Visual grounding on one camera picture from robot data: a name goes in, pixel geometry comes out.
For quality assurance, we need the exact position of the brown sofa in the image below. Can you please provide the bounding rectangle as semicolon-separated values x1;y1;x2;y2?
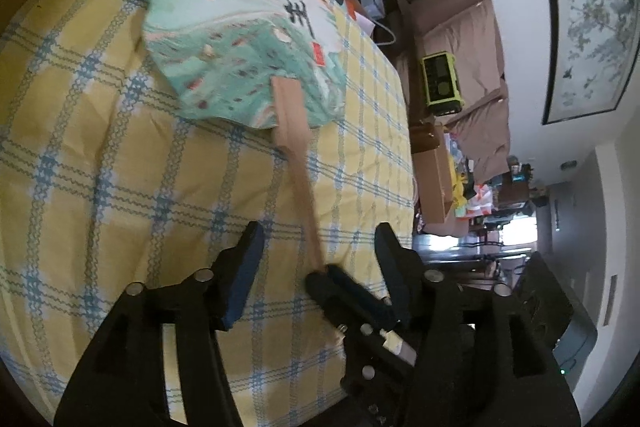
395;0;512;238

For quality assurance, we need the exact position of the large tan cushion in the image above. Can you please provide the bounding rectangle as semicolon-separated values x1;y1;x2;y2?
415;0;503;81

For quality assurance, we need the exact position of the green portable radio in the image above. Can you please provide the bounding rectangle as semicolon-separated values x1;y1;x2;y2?
420;52;464;116

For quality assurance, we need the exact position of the framed wall painting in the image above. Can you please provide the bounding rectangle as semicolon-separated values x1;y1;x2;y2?
539;0;640;126

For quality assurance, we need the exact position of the grey appliance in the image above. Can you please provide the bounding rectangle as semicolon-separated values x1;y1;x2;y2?
547;282;599;379

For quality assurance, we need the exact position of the pile of assorted packets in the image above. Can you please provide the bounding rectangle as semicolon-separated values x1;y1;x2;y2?
447;132;501;221

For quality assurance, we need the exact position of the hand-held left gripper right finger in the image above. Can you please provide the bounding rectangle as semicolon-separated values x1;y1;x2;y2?
374;222;583;427

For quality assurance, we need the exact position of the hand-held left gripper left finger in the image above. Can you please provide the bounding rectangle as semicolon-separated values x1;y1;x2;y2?
54;221;266;427

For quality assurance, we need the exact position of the yellow checked tablecloth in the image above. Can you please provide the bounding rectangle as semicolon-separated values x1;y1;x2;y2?
0;0;418;425

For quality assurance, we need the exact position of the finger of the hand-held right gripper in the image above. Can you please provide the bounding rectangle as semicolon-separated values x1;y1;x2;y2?
306;271;387;339
326;263;402;331

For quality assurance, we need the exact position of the round painted paper fan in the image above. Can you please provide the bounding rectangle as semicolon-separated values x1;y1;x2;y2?
127;0;351;271

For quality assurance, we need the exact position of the shallow cardboard tray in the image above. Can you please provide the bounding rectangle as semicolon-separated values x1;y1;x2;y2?
412;122;463;226

